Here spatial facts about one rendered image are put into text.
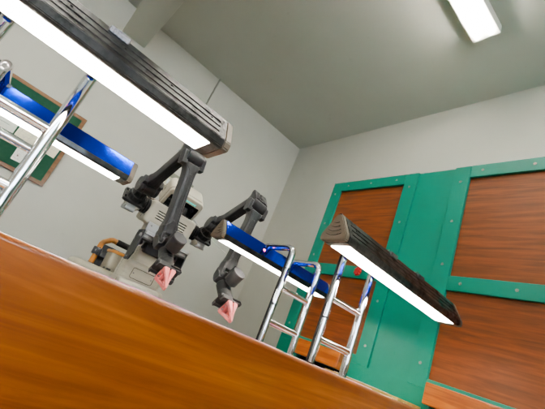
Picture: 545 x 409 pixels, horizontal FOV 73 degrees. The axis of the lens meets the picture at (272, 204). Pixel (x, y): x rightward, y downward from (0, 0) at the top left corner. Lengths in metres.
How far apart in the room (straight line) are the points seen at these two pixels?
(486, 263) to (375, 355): 0.57
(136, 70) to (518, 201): 1.44
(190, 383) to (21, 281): 0.14
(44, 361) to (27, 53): 3.33
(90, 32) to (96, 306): 0.45
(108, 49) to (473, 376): 1.39
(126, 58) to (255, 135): 3.54
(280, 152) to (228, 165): 0.73
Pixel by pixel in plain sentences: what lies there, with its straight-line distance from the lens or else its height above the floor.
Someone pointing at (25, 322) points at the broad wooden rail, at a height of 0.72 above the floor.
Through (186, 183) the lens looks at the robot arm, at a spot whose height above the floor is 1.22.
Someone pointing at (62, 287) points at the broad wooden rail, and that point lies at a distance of 0.28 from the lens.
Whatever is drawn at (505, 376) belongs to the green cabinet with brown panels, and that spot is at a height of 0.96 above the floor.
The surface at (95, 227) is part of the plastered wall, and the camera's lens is 3.36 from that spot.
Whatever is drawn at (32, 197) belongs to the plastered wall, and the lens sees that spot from 3.30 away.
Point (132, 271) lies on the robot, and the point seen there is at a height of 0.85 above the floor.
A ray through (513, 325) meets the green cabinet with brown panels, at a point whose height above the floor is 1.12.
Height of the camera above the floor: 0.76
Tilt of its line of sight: 20 degrees up
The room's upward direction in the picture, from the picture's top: 23 degrees clockwise
